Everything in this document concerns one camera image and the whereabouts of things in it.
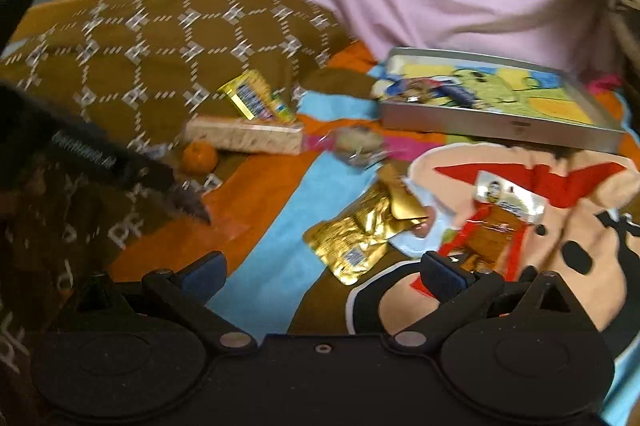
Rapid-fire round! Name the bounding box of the clear cookie packet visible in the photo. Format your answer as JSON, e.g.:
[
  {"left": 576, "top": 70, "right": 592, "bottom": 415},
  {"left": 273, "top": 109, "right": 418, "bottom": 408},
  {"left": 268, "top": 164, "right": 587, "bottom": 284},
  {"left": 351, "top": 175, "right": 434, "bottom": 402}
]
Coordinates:
[{"left": 305, "top": 126, "right": 396, "bottom": 167}]

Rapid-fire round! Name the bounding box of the brown patterned pillow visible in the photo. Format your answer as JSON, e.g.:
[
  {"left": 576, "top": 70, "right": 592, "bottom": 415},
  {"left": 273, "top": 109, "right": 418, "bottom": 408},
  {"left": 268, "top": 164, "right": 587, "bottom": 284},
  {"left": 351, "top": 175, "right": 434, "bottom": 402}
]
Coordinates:
[{"left": 0, "top": 0, "right": 353, "bottom": 407}]

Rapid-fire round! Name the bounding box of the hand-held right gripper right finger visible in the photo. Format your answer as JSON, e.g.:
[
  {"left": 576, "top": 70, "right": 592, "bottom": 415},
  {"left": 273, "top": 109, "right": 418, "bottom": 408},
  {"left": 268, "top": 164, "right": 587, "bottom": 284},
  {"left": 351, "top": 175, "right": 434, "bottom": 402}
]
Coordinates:
[{"left": 390, "top": 250, "right": 577, "bottom": 353}]

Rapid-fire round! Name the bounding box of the orange mandarin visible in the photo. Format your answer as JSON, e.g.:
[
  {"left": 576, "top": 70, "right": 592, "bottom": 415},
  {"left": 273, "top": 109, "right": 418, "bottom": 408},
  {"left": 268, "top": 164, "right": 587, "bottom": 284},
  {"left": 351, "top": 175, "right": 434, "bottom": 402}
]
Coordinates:
[{"left": 181, "top": 141, "right": 220, "bottom": 173}]

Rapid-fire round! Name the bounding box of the gold snack packet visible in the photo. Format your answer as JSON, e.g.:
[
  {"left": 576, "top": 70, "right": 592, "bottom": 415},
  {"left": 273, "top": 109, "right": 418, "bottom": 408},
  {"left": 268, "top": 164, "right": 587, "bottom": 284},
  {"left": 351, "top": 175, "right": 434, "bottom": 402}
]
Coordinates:
[{"left": 304, "top": 163, "right": 431, "bottom": 287}]

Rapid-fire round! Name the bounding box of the rice cracker bar packet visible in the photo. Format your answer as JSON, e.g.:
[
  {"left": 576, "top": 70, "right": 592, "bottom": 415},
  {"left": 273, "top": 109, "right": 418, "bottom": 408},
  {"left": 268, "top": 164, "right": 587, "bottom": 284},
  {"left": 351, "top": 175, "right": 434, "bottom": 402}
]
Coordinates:
[{"left": 185, "top": 116, "right": 305, "bottom": 155}]

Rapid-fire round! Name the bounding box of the yellow snack packet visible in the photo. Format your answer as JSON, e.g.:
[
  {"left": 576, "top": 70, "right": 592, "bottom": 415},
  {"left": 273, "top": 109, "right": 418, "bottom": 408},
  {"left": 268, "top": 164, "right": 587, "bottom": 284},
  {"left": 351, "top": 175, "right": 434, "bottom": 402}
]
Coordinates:
[{"left": 217, "top": 70, "right": 298, "bottom": 125}]

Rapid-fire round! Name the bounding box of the printed blanket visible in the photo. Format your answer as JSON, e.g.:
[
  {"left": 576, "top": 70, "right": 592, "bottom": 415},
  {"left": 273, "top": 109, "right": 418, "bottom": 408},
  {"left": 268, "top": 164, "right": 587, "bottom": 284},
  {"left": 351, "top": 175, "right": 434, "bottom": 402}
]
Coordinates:
[{"left": 10, "top": 0, "right": 640, "bottom": 426}]

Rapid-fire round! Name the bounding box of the black blurred object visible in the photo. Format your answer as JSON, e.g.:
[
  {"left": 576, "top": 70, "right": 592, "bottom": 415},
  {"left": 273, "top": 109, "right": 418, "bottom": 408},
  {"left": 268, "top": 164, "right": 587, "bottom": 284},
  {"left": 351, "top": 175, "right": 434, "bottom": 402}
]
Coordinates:
[{"left": 0, "top": 0, "right": 44, "bottom": 52}]

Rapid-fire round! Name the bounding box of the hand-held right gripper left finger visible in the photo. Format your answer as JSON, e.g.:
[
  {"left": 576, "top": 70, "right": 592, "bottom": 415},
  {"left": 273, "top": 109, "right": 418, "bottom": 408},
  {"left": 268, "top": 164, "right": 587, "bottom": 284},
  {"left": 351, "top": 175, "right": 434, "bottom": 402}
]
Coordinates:
[{"left": 77, "top": 250, "right": 255, "bottom": 354}]

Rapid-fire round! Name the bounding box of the silver metal tray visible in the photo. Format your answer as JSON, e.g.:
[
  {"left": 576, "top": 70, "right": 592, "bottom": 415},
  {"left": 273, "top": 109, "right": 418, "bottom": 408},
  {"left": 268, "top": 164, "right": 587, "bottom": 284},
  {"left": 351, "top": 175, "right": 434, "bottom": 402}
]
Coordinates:
[{"left": 375, "top": 47, "right": 628, "bottom": 154}]

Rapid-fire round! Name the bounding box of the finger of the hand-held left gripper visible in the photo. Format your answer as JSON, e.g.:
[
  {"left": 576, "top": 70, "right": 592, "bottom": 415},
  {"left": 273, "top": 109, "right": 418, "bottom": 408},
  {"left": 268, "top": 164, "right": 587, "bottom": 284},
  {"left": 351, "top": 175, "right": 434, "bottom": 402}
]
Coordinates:
[{"left": 122, "top": 155, "right": 213, "bottom": 227}]

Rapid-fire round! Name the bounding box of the red snack packet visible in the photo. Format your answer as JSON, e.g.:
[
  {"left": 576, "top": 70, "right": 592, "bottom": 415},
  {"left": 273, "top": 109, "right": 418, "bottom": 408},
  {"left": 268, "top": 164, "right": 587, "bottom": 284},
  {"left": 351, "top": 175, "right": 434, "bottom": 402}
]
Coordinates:
[{"left": 440, "top": 171, "right": 548, "bottom": 281}]

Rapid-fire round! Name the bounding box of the magenta cloth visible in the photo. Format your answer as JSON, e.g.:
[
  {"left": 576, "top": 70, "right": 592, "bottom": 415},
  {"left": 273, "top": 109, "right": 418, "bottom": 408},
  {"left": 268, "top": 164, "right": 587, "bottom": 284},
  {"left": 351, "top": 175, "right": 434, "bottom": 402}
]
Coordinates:
[{"left": 582, "top": 73, "right": 623, "bottom": 95}]

